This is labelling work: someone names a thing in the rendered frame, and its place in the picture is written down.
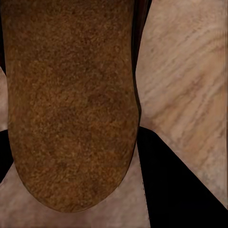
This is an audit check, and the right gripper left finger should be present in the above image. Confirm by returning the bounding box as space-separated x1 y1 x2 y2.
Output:
0 130 14 183

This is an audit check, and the sandal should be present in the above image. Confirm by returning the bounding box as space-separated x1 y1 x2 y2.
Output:
0 0 152 213

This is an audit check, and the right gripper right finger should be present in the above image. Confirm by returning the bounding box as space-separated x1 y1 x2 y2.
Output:
137 126 228 228

